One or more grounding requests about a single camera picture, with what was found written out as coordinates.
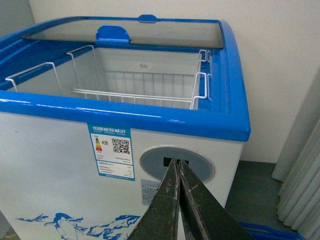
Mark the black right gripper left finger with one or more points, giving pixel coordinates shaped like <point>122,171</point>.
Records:
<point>161,220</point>

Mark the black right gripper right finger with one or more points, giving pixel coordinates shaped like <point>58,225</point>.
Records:
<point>204,215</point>

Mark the blue plastic crate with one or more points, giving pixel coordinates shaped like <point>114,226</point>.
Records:
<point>262,232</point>

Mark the white pleated curtain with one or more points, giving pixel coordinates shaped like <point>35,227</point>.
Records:
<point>298,168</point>

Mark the white blue chest freezer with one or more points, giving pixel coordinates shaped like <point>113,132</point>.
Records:
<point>85,169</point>

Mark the rear sliding glass lid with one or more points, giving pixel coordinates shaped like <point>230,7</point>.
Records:
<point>145,30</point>

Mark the white wire freezer basket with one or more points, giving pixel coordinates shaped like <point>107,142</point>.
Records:
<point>155,78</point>

